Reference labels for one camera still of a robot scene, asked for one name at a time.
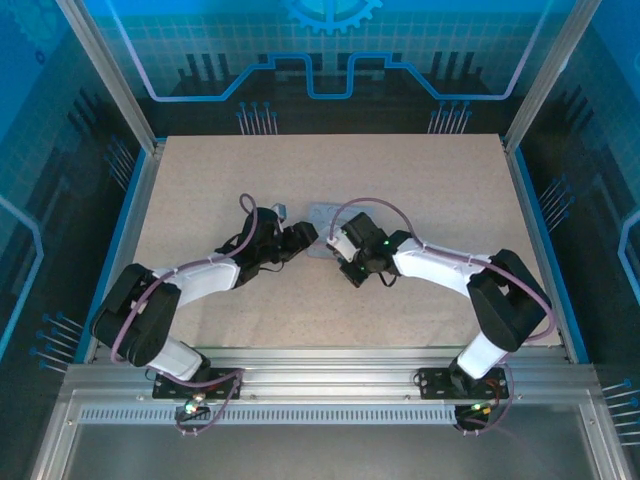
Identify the aluminium side rail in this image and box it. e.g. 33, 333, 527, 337
502, 139, 576, 362
83, 143, 165, 362

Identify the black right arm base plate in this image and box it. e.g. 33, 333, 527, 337
416, 367, 511, 401

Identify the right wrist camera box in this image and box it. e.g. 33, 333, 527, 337
325, 226, 352, 262

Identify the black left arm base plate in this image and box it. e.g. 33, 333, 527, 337
151, 367, 245, 401

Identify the aluminium front beam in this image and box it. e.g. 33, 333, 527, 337
64, 346, 596, 401

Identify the slotted grey cable duct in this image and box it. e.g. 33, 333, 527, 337
78, 405, 459, 427

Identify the aluminium frame post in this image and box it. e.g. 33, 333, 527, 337
53, 0, 169, 154
502, 0, 605, 154

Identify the pale blue cartoon tin box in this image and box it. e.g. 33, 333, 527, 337
306, 201, 354, 260

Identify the grey metal front panel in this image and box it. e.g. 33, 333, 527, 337
29, 389, 631, 480

